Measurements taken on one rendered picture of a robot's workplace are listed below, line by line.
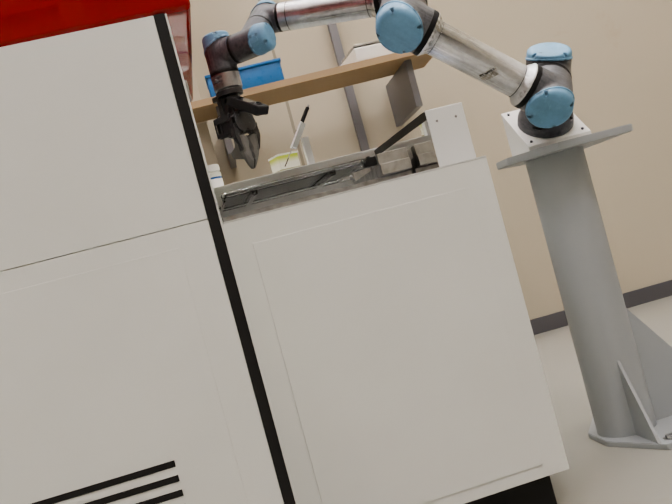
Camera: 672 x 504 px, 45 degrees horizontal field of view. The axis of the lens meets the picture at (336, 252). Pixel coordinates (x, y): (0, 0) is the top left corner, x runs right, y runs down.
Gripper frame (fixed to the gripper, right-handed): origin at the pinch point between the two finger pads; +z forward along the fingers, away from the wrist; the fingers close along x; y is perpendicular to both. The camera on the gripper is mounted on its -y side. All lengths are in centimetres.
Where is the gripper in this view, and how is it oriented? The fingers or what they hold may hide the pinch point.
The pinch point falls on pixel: (254, 163)
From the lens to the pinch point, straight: 214.6
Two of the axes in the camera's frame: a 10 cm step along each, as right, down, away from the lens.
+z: 2.6, 9.7, 0.0
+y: -7.5, 2.0, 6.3
